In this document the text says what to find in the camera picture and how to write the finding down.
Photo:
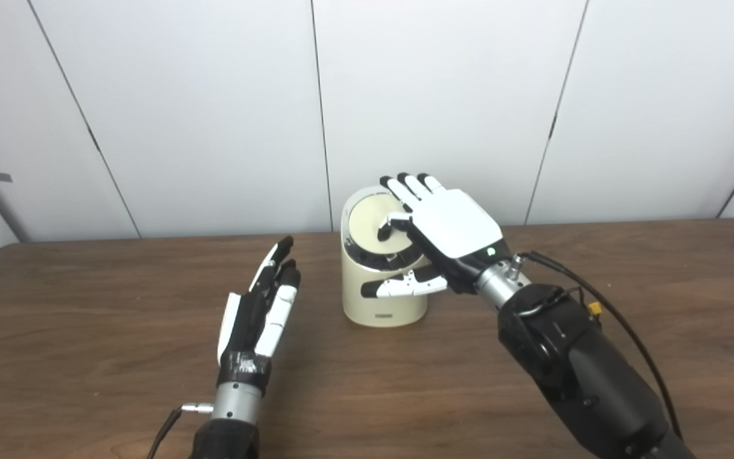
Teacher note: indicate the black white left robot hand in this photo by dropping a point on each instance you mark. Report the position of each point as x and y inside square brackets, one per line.
[249, 331]

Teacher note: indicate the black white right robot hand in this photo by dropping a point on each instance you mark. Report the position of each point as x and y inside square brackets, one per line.
[456, 223]

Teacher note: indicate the cream round bin lid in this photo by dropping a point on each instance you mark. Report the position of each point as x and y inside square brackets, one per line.
[367, 220]

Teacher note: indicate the cream-colored bin body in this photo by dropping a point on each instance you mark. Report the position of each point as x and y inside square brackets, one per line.
[357, 299]

